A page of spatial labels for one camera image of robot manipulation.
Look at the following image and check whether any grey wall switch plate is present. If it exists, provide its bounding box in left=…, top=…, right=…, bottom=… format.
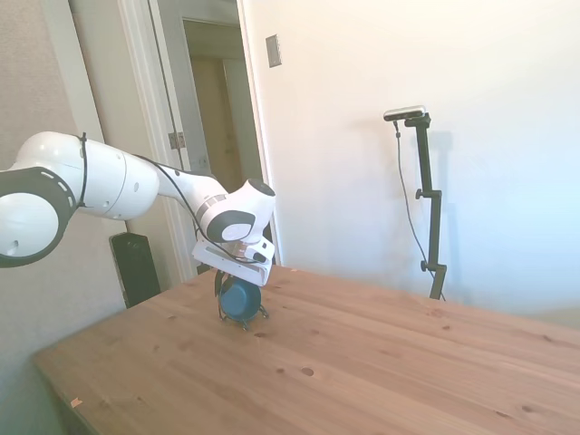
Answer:
left=265, top=34, right=284, bottom=69

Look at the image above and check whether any silver black stereo camera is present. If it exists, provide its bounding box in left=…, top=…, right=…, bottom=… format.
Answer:
left=383, top=104, right=428, bottom=122

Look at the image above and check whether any white closet door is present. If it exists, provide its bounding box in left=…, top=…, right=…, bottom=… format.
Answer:
left=70, top=0, right=137, bottom=237

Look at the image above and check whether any blue bowl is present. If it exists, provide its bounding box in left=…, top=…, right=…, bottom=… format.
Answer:
left=219, top=276, right=263, bottom=318

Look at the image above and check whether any open grey white door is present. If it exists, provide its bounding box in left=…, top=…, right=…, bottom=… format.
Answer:
left=149, top=0, right=224, bottom=273

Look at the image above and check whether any black tower speaker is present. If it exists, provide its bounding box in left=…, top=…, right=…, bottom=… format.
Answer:
left=110, top=233, right=161, bottom=309

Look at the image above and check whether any wooden hallway door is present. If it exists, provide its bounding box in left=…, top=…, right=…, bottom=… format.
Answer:
left=189, top=58, right=248, bottom=191

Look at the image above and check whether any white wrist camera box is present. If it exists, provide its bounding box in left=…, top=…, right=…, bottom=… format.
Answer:
left=244, top=239, right=276, bottom=265

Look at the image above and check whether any black wire dish rack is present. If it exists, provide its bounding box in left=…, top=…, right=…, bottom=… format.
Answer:
left=217, top=289, right=272, bottom=332

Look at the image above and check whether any black camera stand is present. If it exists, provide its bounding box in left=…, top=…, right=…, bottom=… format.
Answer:
left=404, top=113, right=449, bottom=301

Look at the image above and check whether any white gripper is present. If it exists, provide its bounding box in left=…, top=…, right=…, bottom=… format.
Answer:
left=192, top=241, right=276, bottom=300

